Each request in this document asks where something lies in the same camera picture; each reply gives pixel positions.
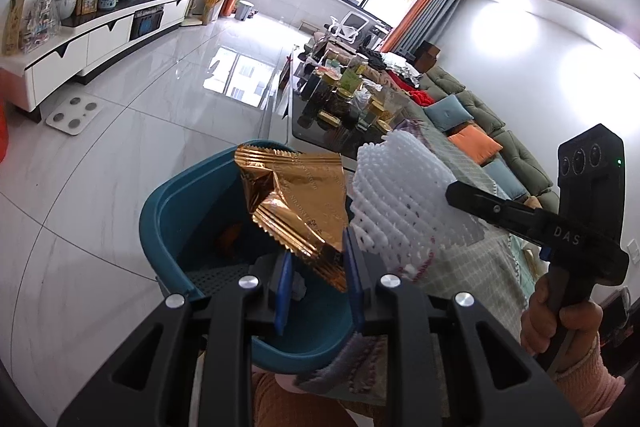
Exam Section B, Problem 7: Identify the green sectional sofa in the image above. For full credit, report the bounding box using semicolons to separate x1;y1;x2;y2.
380;57;562;214

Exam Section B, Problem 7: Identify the red cloth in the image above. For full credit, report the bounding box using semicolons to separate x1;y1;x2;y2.
394;71;437;108

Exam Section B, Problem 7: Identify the orange cushion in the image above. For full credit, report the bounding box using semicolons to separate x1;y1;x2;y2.
446;124;504;166

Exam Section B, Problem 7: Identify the wooden plaque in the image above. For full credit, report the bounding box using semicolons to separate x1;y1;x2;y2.
2;0;26;56

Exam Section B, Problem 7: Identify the white office chair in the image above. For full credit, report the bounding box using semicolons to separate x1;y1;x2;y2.
327;12;371;44

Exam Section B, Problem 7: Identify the white foam fruit net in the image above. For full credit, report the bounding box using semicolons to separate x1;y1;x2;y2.
349;129;494;284

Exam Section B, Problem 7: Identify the white bathroom scale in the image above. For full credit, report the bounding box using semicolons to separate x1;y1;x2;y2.
44;95;104;137

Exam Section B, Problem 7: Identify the dark wooden cabinet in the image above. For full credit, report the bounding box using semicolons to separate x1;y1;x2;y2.
412;40;442;73

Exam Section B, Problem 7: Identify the person's knit sweater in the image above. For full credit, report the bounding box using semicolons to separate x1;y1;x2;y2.
250;369;372;427

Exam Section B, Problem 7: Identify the grey curtain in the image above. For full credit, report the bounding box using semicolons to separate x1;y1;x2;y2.
400;0;469;58

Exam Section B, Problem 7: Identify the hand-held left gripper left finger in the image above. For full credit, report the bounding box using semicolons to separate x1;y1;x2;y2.
56;252;296;427

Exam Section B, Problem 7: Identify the person's right hand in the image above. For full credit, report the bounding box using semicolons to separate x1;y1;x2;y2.
520;269;609;357

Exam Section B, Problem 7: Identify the white black TV cabinet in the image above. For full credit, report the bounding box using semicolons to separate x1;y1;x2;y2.
0;0;194;114

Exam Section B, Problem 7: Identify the cluttered glass coffee table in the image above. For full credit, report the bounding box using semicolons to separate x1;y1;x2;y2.
289;41;417;154

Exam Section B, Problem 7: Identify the blue cushion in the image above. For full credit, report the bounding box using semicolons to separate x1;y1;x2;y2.
482;156;529;201
423;96;474;133

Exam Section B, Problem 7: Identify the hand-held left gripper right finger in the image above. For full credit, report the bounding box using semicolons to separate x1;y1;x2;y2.
342;227;583;427

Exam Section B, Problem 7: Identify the model ship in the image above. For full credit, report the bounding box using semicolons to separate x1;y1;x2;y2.
22;0;64;54

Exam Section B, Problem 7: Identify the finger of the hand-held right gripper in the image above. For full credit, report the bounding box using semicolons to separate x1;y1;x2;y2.
444;180;547;249

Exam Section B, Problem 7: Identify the gold foil wrapper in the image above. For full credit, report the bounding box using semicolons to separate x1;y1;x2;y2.
234;144;352;294

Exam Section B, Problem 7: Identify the orange-red object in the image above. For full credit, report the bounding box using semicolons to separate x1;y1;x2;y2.
0;99;11;166

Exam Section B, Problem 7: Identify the person's right forearm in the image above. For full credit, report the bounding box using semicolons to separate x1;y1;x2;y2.
547;332;640;427

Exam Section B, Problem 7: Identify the teal plastic bin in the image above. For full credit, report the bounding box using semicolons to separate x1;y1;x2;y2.
138;139;359;376

